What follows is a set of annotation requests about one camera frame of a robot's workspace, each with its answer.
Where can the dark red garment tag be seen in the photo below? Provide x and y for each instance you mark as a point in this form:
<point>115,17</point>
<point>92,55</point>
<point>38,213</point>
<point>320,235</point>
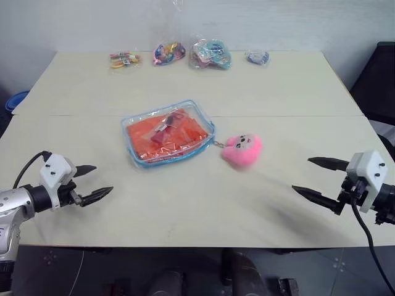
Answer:
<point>165,129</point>

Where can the orange cloth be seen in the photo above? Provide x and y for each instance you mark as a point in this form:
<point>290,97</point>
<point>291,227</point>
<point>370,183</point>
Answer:
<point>145,138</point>

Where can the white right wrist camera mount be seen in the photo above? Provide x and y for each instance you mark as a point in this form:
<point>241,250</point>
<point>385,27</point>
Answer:
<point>368,169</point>

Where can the dark rounded shape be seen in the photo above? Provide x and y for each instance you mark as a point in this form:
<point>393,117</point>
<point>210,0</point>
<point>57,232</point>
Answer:
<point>247,271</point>

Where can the small packet of blue accessories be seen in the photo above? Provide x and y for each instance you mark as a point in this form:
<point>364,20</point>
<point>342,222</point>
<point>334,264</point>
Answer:
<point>256,57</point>

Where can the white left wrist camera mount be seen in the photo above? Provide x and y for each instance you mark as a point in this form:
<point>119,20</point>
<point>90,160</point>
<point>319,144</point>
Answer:
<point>55,171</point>

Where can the large packet of teal accessories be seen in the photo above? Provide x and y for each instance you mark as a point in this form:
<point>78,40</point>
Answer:
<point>210,54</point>

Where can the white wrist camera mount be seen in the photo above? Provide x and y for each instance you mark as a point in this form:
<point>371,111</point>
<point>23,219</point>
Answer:
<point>368,169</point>
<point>55,171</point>

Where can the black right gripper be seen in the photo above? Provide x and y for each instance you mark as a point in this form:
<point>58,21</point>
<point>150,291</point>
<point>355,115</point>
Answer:
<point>350,192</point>

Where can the clear pouch with orange contents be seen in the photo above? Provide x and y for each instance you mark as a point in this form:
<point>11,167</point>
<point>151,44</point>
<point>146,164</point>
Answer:
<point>168,132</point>

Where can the small bag of colourful clips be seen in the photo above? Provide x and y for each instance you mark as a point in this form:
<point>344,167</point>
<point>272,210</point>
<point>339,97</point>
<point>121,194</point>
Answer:
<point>125,59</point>

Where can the black chair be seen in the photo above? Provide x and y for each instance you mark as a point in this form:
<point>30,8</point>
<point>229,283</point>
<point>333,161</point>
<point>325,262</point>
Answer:
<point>378,80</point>

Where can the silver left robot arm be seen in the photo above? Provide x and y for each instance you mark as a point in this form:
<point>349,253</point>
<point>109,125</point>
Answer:
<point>14,200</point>

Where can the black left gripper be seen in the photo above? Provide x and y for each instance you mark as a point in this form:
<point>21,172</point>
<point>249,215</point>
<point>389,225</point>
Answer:
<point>68,194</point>

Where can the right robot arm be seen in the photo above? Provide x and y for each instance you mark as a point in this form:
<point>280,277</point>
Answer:
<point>387,197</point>

